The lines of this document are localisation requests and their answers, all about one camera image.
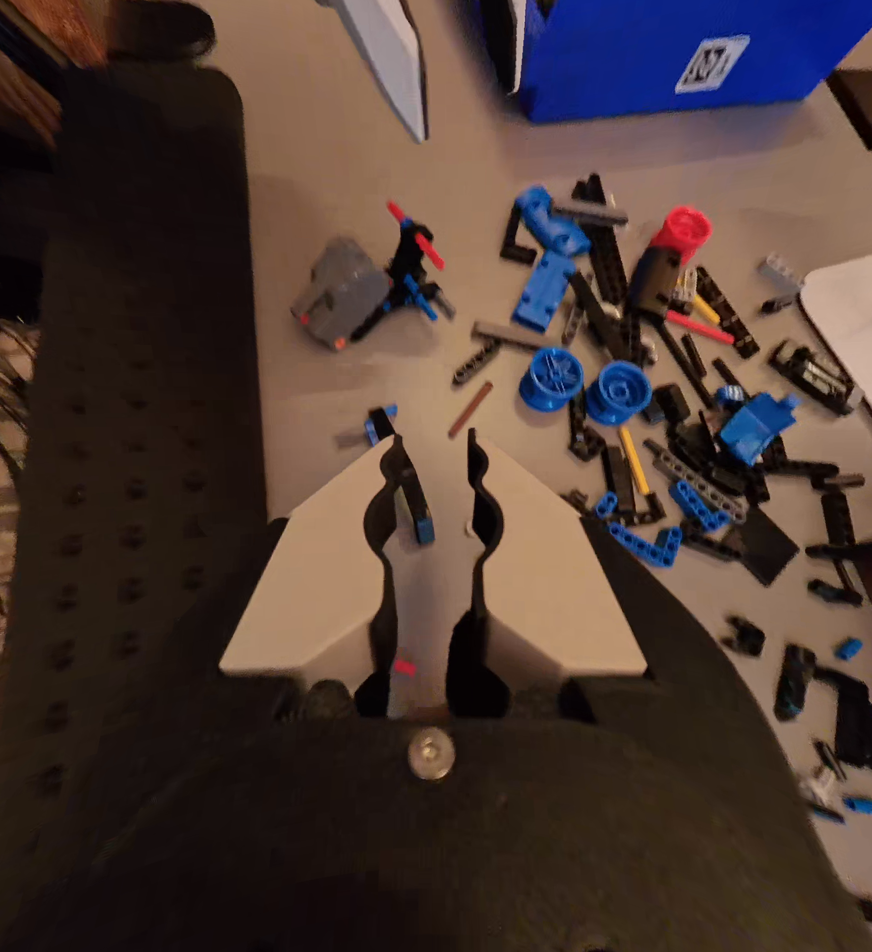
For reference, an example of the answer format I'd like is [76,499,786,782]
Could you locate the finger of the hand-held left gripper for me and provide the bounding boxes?
[480,0,527,94]
[317,0,429,142]

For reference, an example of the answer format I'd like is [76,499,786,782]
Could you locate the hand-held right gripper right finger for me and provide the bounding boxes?
[445,428,648,718]

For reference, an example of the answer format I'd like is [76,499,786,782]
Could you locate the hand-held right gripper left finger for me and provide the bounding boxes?
[219,433,416,718]

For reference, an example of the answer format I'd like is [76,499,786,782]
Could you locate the grey toy motor assembly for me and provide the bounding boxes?
[291,219,458,351]

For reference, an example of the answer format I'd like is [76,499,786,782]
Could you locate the grey desk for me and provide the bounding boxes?
[198,0,872,952]

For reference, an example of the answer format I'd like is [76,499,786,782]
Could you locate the blue angled toy beam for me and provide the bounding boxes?
[607,521,684,570]
[670,479,730,533]

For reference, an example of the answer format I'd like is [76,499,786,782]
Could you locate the blue plastic bin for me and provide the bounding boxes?
[518,0,872,123]

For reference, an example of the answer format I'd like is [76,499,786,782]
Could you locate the blue curved toy panel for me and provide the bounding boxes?
[514,186,593,257]

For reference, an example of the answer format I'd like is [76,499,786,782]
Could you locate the brown toy axle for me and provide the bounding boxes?
[447,381,495,440]

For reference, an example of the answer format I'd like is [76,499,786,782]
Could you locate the blue toy wheel rim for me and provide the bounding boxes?
[519,348,584,412]
[586,361,654,426]

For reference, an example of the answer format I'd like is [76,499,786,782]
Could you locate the black flat toy tile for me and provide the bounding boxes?
[722,506,801,589]

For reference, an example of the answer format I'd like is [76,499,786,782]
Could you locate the black chair armrest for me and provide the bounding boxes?
[109,0,217,60]

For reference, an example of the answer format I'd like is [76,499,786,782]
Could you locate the short black toy beam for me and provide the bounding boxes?
[452,338,504,388]

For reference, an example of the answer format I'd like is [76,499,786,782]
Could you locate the pile of black toy beams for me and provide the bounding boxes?
[499,175,872,607]

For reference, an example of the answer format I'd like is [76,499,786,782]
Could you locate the blue flat toy panel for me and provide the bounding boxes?
[512,251,577,330]

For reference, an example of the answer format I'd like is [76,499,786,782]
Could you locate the red toy wheel rim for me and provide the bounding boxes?
[651,207,712,261]

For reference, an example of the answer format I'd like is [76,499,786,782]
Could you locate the grey toy beam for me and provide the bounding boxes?
[471,320,548,351]

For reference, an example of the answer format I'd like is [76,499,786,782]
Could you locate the black toy block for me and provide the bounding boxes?
[628,245,686,313]

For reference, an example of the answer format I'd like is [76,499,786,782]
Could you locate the white stand base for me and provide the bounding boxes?
[800,245,872,470]

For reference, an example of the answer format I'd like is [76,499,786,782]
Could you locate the black toy frame piece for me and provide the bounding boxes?
[769,341,864,416]

